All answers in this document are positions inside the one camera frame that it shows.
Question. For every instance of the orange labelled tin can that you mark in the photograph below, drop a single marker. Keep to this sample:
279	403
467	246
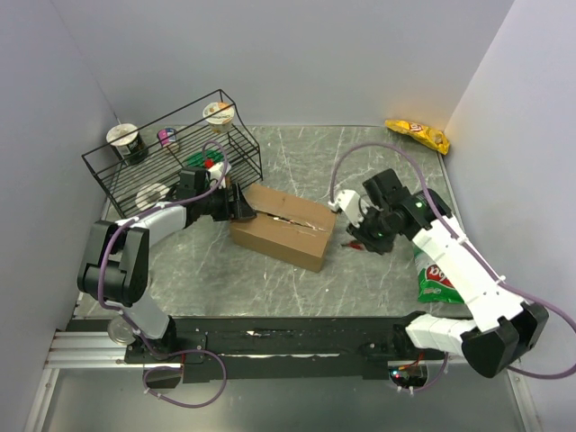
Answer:
120	332

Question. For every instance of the small purple yogurt cup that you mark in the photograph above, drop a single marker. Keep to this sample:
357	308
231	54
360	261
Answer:
167	139

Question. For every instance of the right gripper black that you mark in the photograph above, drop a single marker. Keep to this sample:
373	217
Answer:
361	234

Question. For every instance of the green lidded jar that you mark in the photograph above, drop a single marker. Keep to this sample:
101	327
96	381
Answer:
200	157

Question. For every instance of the yogurt cup peach label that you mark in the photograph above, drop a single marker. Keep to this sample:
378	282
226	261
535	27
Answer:
219	116

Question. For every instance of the black wire rack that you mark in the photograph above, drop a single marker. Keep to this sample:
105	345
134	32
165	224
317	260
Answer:
121	182

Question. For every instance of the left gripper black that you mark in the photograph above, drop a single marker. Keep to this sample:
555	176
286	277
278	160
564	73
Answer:
243	209

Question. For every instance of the dark labelled yogurt cup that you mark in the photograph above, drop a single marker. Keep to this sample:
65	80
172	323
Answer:
126	140

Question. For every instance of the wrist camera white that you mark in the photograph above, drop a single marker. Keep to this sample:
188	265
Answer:
351	204
217	172

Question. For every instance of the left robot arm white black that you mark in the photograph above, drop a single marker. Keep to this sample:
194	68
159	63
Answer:
115	265

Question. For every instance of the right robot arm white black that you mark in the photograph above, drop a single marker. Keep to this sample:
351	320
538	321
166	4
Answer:
503	325

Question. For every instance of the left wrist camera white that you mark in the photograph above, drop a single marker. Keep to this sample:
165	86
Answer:
217	172

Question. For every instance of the brown cardboard express box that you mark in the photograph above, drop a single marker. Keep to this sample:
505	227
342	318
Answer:
286	227

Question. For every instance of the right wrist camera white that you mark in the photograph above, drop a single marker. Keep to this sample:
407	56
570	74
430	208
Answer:
351	204

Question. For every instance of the yellow lays chips bag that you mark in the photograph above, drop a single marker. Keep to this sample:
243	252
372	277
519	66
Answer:
427	136

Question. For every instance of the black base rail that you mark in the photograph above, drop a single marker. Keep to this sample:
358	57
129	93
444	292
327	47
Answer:
281	347

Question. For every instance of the green cassava chips bag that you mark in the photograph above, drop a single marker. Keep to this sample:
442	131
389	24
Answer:
433	285

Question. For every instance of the red black utility knife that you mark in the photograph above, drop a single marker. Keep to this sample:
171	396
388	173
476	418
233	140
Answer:
355	244

